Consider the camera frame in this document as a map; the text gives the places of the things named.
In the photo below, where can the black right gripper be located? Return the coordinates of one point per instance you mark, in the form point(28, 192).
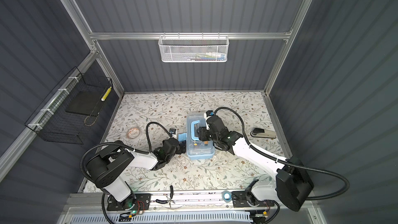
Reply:
point(202, 133)

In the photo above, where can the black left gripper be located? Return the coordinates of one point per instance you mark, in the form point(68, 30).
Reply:
point(183, 147)

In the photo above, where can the light blue plastic tool box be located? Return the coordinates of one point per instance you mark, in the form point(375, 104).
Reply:
point(195, 148)

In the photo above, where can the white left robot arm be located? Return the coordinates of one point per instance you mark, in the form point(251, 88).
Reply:
point(104, 163)

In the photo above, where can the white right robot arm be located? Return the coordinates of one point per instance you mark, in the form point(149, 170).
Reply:
point(293, 183)

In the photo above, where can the brown tape roll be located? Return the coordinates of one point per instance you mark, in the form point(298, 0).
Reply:
point(133, 133)

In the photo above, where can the beige black stapler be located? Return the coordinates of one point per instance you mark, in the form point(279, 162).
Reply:
point(263, 133)

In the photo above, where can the blue tape roll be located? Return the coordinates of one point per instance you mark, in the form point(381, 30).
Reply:
point(226, 196)

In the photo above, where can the yellow marker in basket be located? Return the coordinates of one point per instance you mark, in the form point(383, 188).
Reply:
point(106, 94)

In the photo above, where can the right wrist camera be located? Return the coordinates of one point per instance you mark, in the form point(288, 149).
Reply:
point(208, 114)

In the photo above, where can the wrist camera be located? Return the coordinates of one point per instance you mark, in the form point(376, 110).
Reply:
point(173, 132)
point(208, 114)

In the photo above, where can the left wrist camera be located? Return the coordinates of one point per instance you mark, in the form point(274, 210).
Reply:
point(173, 132)

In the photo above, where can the black handled pliers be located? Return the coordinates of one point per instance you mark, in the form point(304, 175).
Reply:
point(169, 198)

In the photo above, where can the white wire wall basket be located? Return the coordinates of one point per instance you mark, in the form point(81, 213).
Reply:
point(201, 49)

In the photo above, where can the black wire wall basket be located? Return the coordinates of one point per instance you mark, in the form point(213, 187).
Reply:
point(71, 113)

